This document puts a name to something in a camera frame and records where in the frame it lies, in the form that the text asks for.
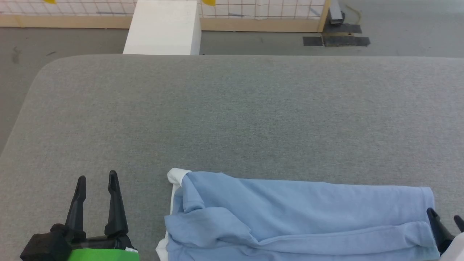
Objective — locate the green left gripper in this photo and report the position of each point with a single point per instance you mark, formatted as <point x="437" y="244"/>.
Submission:
<point x="101" y="253"/>

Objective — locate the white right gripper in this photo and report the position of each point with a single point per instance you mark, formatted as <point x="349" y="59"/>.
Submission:
<point x="455" y="250"/>

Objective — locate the light blue polo shirt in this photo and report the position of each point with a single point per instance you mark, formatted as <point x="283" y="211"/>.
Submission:
<point x="290" y="217"/>

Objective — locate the white rectangular block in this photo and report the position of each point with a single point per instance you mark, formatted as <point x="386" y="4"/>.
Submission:
<point x="163" y="29"/>

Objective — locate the long black floor patch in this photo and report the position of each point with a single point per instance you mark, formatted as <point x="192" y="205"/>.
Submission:
<point x="346" y="41"/>

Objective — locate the small black floor patch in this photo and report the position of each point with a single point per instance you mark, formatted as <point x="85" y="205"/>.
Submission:
<point x="313" y="41"/>

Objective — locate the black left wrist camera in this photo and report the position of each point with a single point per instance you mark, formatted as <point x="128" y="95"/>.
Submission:
<point x="45" y="248"/>

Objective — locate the dark stand base plate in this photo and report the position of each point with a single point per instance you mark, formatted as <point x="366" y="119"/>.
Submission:
<point x="342" y="29"/>

